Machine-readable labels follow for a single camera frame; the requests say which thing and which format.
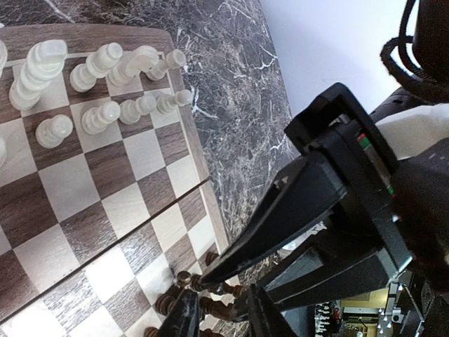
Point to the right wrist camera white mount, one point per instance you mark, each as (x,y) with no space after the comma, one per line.
(412,131)

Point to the white chess pieces row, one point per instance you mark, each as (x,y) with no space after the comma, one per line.
(121,152)

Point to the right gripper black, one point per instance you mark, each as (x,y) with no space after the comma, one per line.
(347,169)

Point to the wooden chess board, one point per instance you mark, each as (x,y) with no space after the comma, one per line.
(95,227)

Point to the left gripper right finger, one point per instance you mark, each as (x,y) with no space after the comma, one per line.
(264,318)

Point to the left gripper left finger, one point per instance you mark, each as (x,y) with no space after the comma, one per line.
(182,314)

